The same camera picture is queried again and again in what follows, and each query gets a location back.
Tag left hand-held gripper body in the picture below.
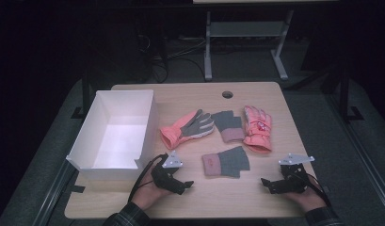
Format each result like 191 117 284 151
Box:
151 150 185 196

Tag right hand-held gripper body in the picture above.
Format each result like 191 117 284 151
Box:
274 153 315 194

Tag pink glove with grey palm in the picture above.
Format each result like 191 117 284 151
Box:
159 108 216 151

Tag white box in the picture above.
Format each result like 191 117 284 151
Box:
65 89 160 182

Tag person's right hand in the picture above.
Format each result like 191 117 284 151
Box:
282 177 328 213

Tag person's left hand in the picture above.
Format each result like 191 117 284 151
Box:
131 167 177 211

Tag pink padded ski glove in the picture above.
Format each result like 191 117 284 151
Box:
242 105 273 154

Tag black metal stand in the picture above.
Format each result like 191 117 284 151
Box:
71 69 91 120
338 66 365 124

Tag right hand-held gripper black cable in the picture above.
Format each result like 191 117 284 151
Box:
297 169 332 208

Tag metal floor rail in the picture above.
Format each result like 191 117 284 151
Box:
325 93 385 218
31 160 79 226

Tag black floor cables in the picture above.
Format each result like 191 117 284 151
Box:
135 32 207 85

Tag white metal table frame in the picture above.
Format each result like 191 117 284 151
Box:
203 8 295 82

